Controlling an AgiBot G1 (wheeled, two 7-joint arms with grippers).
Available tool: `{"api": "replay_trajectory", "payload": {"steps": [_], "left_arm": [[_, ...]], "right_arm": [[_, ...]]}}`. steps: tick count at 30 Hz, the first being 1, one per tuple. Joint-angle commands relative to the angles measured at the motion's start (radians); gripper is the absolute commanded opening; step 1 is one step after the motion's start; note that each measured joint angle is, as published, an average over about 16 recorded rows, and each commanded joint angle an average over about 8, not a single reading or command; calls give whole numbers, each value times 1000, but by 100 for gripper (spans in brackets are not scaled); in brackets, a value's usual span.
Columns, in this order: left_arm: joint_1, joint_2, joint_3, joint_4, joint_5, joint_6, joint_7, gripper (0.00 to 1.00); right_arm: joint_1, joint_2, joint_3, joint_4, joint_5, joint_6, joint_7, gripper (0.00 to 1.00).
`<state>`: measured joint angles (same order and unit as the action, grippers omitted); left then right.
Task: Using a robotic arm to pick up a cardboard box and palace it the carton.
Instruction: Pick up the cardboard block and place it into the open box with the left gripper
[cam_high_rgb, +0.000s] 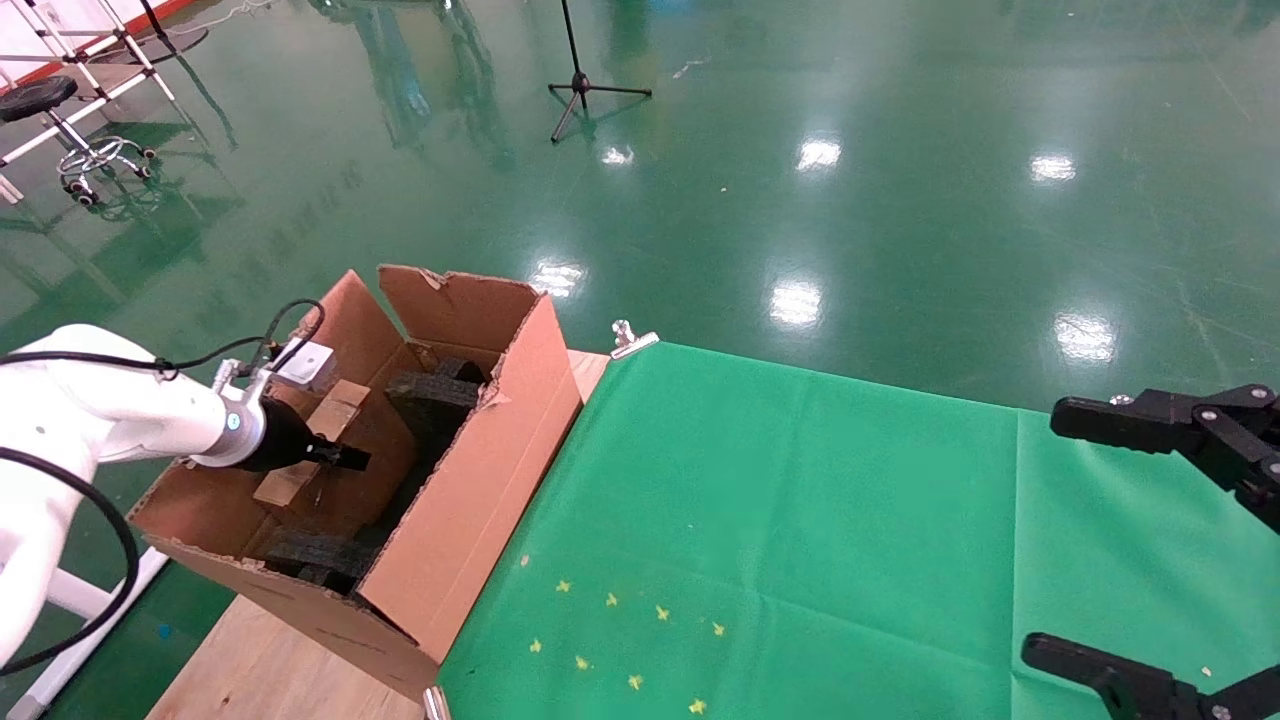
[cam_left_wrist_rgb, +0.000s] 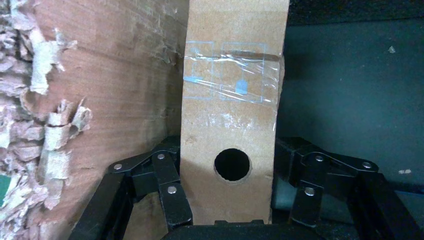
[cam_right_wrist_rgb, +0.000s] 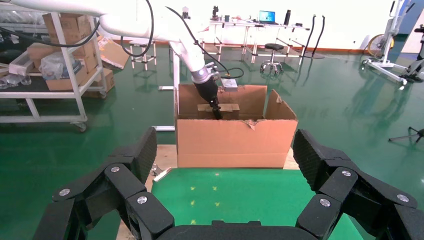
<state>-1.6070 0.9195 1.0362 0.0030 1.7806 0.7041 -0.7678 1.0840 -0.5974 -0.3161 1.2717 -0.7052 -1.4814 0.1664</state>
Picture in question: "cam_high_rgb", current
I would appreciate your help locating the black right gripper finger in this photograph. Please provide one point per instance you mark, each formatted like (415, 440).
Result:
(1130, 685)
(1200, 425)

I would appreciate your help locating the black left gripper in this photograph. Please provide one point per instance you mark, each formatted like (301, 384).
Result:
(285, 445)

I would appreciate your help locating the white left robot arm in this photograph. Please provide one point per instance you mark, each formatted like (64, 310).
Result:
(80, 400)

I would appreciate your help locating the large open cardboard carton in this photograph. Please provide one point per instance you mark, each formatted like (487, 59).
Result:
(470, 500)

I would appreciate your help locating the black foam block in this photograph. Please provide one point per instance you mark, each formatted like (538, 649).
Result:
(435, 395)
(320, 558)

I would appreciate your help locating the silver metal clip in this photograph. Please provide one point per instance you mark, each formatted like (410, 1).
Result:
(632, 342)
(436, 704)

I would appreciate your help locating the white tubular floor stand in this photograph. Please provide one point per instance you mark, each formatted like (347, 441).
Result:
(90, 610)

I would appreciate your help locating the green table cloth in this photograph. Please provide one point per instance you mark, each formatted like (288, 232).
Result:
(800, 550)

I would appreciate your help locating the black tripod stand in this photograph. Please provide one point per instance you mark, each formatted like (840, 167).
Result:
(582, 85)

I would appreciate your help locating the black round stool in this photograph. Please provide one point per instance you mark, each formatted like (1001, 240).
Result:
(35, 98)

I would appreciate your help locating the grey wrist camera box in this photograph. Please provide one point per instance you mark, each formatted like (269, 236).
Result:
(305, 365)

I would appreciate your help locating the white frame table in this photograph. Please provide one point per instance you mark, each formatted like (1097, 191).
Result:
(120, 45)

